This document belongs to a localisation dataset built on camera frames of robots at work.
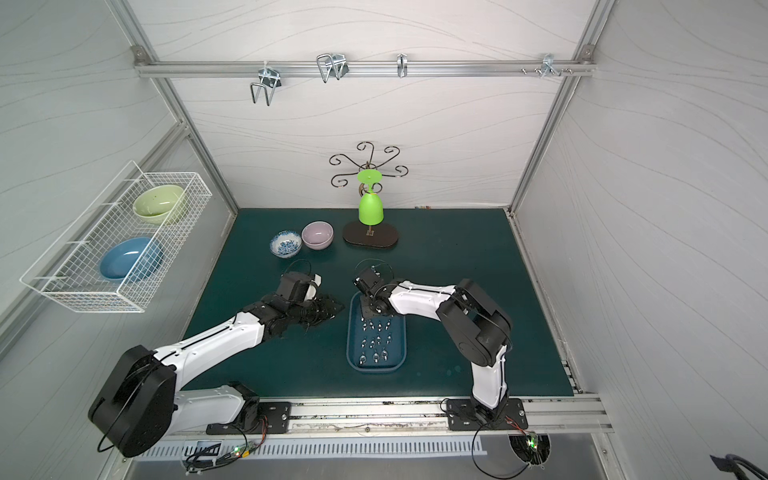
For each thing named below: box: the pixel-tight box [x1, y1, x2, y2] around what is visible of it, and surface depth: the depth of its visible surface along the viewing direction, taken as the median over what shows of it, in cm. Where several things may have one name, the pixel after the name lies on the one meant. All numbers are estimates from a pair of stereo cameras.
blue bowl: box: [99, 236, 164, 280], surface depth 65 cm
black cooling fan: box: [508, 432, 551, 465], surface depth 73 cm
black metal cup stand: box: [342, 221, 399, 249], surface depth 113 cm
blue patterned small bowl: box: [269, 230, 303, 259], surface depth 109 cm
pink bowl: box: [301, 220, 335, 251], surface depth 109 cm
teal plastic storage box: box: [346, 291, 407, 374], surface depth 86 cm
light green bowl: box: [133, 184, 184, 224], surface depth 75 cm
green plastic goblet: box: [357, 168, 384, 226], surface depth 93 cm
